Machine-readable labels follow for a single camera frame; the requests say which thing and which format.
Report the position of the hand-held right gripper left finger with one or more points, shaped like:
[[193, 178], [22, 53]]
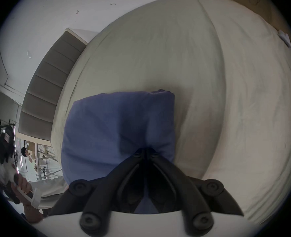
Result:
[[103, 191]]

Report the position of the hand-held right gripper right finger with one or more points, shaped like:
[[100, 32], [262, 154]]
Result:
[[187, 191]]

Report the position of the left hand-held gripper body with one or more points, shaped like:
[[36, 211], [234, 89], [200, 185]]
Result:
[[35, 199]]

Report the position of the blue garment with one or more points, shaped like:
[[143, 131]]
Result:
[[115, 127]]

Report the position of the person's left forearm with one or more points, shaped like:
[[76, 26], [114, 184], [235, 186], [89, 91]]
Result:
[[33, 213]]

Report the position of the person's left hand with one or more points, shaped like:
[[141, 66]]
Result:
[[23, 185]]

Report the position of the person's body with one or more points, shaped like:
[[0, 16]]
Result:
[[52, 189]]

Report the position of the grey padded headboard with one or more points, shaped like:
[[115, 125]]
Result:
[[44, 88]]

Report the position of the bed with beige sheet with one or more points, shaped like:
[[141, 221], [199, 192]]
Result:
[[185, 58]]

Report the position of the white crumpled paper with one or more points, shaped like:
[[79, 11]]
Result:
[[285, 38]]

